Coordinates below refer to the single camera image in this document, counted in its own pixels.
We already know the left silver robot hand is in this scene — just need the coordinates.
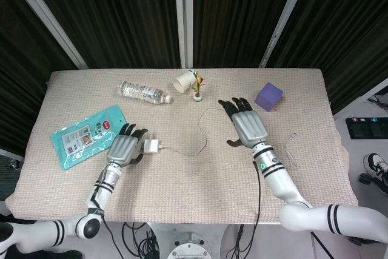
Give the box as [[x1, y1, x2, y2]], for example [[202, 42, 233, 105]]
[[106, 123, 150, 167]]

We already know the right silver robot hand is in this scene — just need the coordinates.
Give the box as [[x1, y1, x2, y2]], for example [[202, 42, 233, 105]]
[[218, 96, 270, 149]]

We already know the thin white cable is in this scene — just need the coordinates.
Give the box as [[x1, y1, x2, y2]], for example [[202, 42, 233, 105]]
[[157, 107, 298, 167]]

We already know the purple foam cube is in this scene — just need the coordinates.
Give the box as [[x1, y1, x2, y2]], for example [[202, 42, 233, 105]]
[[254, 81, 285, 112]]

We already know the teal wet wipes pack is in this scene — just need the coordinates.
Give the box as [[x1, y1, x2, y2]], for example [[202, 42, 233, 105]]
[[49, 104, 128, 171]]

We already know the clear plastic water bottle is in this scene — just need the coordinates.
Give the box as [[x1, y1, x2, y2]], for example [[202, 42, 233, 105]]
[[115, 80, 173, 104]]

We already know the beige waffle table cloth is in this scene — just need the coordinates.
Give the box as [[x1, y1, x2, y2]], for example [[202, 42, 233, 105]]
[[4, 68, 362, 225]]

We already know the white paper cup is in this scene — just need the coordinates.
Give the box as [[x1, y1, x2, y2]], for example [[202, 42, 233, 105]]
[[172, 70, 198, 94]]

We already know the black electronic device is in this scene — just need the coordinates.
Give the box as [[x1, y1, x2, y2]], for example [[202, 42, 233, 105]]
[[345, 116, 388, 142]]

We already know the round metal base flange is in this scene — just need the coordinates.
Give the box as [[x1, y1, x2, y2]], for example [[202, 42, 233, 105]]
[[166, 241, 215, 259]]

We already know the black and white sneaker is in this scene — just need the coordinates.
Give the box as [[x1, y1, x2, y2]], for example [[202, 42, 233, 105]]
[[363, 152, 388, 197]]

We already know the black curtain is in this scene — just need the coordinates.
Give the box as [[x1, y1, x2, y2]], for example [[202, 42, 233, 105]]
[[0, 0, 388, 158]]

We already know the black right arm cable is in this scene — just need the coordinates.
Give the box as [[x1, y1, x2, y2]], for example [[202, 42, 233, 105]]
[[252, 161, 262, 237]]

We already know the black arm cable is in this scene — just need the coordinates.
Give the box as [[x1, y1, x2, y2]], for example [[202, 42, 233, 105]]
[[252, 161, 262, 237], [89, 180, 125, 259]]

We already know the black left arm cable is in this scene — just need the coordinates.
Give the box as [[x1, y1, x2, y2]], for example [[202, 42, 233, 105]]
[[89, 180, 125, 259]]

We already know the black cable bundle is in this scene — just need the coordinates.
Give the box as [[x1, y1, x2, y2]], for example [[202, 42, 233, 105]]
[[122, 221, 162, 259]]

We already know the grey metal frame post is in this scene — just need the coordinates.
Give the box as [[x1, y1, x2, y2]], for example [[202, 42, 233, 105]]
[[173, 0, 194, 69], [258, 0, 324, 69], [1, 0, 89, 70]]

